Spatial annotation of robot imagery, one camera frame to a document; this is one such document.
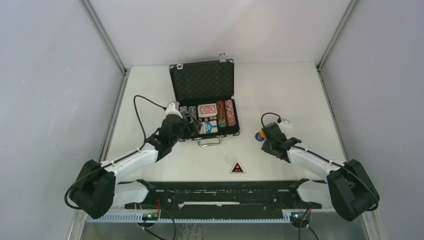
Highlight green chip row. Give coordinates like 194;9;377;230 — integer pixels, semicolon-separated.
179;106;188;113

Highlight red dice in case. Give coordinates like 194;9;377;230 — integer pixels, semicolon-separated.
198;116;217;122

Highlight left black cable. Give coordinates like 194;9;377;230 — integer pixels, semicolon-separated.
64;95;167;210

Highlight blue playing card box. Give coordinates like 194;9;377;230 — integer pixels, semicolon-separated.
199;120;218;134

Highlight red black triangle card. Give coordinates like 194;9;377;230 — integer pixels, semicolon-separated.
230;161;246;174

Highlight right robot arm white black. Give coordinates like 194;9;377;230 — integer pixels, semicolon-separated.
261;122;380;222

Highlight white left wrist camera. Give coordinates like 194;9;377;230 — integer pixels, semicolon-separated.
164;102;183;119

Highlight red-white chip row top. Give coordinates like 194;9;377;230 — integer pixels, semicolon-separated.
224;99;237;127

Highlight blue-white chip row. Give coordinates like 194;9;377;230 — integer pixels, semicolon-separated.
188;106;197;120

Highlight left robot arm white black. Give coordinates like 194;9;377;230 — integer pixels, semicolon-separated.
64;113;202;219

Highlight white dealer button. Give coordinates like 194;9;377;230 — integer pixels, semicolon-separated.
224;154;237;165

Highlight purple blind button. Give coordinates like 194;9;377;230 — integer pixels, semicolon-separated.
255;132;265;142

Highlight red playing card deck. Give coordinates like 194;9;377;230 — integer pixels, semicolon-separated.
197;103;217;118

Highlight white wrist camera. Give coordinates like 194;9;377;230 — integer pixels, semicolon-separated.
164;102;183;119
279;118;292;132

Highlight orange chip row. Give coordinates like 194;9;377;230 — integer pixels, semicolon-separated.
216;100;227;124

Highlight black mounting rail base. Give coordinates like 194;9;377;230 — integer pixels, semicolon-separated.
91;179;323;221

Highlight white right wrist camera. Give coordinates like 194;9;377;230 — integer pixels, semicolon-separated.
279;118;292;132

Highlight black aluminium poker case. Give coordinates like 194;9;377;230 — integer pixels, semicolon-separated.
168;53;241;142

